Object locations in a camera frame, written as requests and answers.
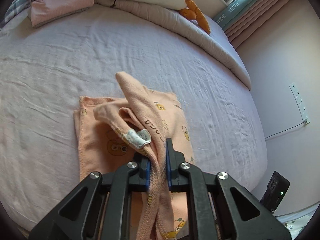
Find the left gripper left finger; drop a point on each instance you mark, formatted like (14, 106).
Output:
(99, 207)

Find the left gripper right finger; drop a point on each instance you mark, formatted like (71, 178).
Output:
(219, 207)

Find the peach cartoon print garment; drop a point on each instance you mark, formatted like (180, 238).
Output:
(111, 130)

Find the black device with green light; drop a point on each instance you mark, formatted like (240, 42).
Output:
(277, 187)

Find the lilac bed sheet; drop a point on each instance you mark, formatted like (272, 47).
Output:
(45, 70)

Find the beige rolled quilt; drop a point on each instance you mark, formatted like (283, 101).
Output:
(187, 27)

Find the pink curtain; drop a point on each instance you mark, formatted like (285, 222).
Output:
(243, 17)

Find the pink folded garment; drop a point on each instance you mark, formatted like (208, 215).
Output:
(45, 11)

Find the plaid pillow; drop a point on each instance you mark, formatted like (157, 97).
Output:
(15, 8)

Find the white wall power strip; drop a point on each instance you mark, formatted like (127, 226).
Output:
(300, 103)

